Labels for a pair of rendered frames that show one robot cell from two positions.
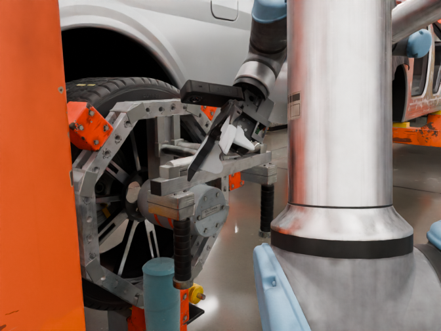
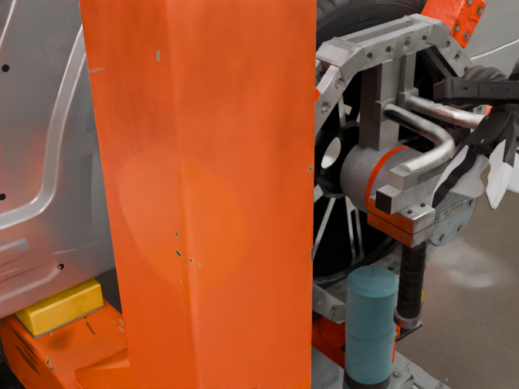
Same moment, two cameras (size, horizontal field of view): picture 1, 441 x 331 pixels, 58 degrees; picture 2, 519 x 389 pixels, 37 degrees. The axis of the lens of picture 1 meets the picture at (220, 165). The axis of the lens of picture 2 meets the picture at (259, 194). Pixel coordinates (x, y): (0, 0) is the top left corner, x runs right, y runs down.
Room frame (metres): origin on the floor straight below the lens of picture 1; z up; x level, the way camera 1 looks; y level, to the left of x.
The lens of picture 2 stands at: (-0.21, 0.07, 1.53)
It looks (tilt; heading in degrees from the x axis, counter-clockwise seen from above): 30 degrees down; 14
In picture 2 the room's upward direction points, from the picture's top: 1 degrees counter-clockwise
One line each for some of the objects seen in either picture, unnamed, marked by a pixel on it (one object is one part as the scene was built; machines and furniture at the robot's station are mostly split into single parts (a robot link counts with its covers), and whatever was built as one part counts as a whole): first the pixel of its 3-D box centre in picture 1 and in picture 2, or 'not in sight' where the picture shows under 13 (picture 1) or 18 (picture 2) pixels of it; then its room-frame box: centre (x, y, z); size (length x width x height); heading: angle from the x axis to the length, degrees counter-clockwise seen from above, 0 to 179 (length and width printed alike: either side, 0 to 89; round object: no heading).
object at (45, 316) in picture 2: not in sight; (51, 292); (0.77, 0.70, 0.71); 0.14 x 0.14 x 0.05; 52
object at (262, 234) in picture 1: (267, 208); not in sight; (1.04, -0.13, 0.83); 0.04 x 0.04 x 0.16
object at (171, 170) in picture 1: (165, 144); (395, 120); (0.89, 0.13, 1.03); 0.19 x 0.18 x 0.11; 52
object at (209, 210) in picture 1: (180, 204); (405, 189); (1.00, 0.10, 0.85); 0.21 x 0.14 x 0.14; 52
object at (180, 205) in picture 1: (170, 201); (400, 215); (0.79, 0.10, 0.93); 0.09 x 0.05 x 0.05; 52
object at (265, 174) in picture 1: (258, 171); not in sight; (1.06, -0.10, 0.93); 0.09 x 0.05 x 0.05; 52
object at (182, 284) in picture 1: (182, 250); (411, 279); (0.77, 0.08, 0.83); 0.04 x 0.04 x 0.16
